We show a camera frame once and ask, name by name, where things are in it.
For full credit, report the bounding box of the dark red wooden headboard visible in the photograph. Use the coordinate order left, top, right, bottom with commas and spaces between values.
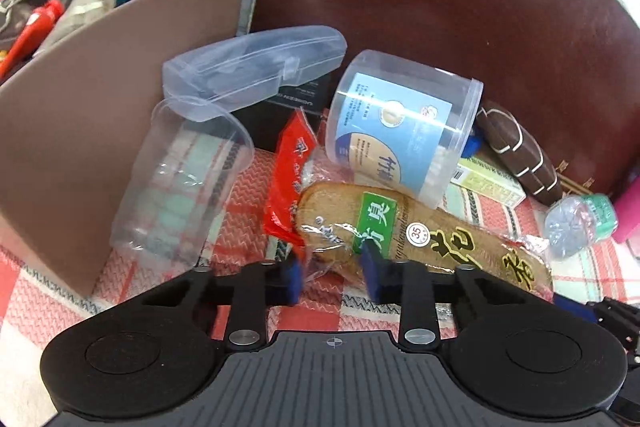
252, 0, 639, 193

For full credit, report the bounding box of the black small box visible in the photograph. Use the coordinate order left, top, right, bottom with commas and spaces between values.
233, 74, 332, 152

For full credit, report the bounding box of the red tube of cream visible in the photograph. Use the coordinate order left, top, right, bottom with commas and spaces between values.
1, 0, 65, 81

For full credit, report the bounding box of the clear plastic cup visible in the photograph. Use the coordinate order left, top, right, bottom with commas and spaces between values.
110, 96, 255, 271

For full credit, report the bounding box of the clear water bottle green label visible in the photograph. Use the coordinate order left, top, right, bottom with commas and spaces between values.
544, 194, 618, 260

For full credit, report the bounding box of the blue tape roll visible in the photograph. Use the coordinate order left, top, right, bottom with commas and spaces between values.
461, 130, 484, 158

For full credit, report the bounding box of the brown striped glasses case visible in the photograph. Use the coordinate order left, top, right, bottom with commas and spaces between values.
475, 101, 563, 206

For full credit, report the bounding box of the red snack packet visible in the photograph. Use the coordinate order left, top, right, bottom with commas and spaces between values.
262, 108, 318, 248

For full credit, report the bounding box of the green white small box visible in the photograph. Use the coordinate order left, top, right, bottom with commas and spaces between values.
450, 157, 526, 209

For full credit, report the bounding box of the brown cardboard storage box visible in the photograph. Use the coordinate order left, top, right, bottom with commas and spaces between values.
1, 0, 242, 295

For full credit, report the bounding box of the plaid red bed sheet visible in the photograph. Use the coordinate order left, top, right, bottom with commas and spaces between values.
1, 150, 639, 426

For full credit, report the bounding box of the brown snack packet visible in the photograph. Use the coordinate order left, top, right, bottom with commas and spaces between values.
295, 182, 553, 299

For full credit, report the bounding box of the pink thermos bottle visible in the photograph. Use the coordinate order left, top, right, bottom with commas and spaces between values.
613, 182, 640, 243

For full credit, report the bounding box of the clear plastic glasses case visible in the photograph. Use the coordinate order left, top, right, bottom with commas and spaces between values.
162, 25, 347, 122

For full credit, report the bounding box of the clear cotton swab jar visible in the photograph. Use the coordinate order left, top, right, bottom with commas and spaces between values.
326, 50, 484, 208

